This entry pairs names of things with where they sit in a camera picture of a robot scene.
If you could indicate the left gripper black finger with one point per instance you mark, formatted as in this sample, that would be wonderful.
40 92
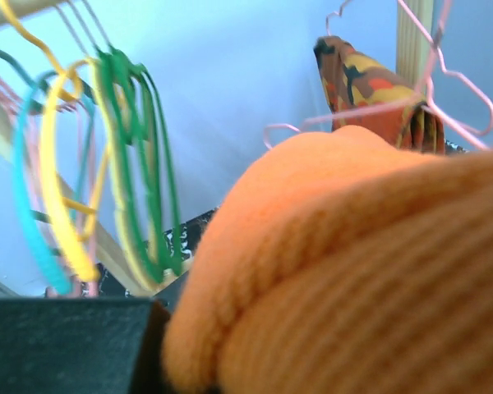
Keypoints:
81 346

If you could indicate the pink wire hanger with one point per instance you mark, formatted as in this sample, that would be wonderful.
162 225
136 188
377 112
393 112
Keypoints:
424 87

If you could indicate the teal hanger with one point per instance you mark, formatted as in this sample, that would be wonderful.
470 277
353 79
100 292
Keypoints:
27 187

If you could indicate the green hanger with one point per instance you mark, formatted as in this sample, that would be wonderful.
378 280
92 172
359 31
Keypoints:
116 113
150 135

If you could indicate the camouflage orange trousers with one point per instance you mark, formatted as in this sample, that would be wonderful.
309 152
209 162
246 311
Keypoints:
354 80

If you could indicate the pink hanger holding camouflage trousers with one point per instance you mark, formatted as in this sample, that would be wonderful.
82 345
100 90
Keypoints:
334 14

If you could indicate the wooden clothes rack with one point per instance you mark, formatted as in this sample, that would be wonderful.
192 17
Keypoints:
107 250

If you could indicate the pink wire hangers at left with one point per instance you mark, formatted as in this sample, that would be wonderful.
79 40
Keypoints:
47 42

